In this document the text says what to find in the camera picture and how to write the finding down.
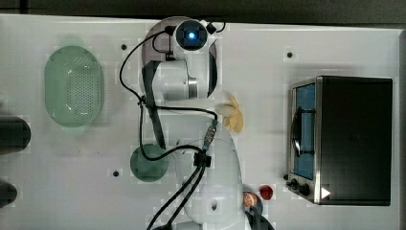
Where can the green cup with handle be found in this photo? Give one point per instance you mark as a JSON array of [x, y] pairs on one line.
[[146, 170]]

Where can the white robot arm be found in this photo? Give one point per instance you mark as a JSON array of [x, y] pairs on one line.
[[206, 157]]

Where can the lilac round plate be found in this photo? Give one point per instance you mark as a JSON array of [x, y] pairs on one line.
[[151, 51]]

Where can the small red tomato toy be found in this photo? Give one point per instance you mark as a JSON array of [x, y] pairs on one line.
[[266, 192]]

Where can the silver toaster oven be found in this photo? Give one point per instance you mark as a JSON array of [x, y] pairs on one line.
[[341, 140]]

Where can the green perforated colander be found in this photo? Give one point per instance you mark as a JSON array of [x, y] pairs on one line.
[[74, 84]]

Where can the blue small bowl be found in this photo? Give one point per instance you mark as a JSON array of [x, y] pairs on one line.
[[259, 207]]

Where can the orange slice toy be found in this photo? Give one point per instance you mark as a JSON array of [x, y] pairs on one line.
[[250, 199]]

